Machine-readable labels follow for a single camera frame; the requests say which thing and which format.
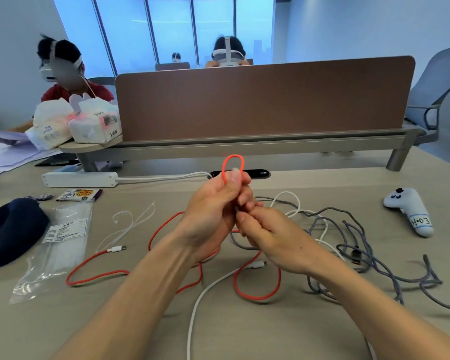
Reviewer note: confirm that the person's left hand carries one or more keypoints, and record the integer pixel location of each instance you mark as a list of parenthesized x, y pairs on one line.
[(210, 217)]

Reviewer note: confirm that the person's right hand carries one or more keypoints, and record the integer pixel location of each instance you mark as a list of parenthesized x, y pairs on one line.
[(281, 239)]

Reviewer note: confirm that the person's right forearm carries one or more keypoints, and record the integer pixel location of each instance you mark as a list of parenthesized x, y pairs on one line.
[(378, 314)]

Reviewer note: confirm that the person's left forearm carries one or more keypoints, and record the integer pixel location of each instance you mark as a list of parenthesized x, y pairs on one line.
[(135, 307)]

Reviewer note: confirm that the grey metal desk shelf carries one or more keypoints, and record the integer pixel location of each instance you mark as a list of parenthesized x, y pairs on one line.
[(247, 149)]

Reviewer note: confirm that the brown desk divider panel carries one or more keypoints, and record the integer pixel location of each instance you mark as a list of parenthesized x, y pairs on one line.
[(262, 101)]

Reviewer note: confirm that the white printed snack packet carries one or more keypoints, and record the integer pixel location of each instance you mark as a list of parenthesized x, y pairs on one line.
[(78, 194)]

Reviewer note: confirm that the white labelled hand controller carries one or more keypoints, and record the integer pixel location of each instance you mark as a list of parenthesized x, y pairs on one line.
[(412, 211)]

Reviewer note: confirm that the white power strip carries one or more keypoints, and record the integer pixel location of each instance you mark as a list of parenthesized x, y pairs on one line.
[(78, 179)]

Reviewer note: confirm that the round beige shelf board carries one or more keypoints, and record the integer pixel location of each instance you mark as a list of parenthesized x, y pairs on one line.
[(86, 146)]

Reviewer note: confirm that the white tissue pack pink label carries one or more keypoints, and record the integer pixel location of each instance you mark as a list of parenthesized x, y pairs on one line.
[(95, 125)]

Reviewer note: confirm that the distant brown divider panel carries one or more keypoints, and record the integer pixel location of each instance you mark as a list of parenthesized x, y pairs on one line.
[(172, 66)]

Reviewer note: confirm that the white head-mounted headset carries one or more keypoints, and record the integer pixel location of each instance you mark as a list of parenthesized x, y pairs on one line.
[(48, 73), (227, 58)]

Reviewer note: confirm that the black flat tablet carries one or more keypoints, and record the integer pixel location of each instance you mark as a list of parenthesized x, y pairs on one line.
[(56, 161)]

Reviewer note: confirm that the grey office chair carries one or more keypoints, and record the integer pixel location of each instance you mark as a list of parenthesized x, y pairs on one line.
[(438, 78), (105, 81)]

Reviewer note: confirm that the small purple candy wrapper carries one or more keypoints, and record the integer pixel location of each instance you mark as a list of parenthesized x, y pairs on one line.
[(39, 197)]

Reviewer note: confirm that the navy baseball cap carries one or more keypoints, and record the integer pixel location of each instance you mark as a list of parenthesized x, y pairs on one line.
[(15, 232)]

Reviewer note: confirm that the large glass window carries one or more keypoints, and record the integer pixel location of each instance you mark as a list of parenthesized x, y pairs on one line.
[(127, 33)]

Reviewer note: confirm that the white paper sheets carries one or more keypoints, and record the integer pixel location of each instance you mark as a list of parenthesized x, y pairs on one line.
[(7, 153)]

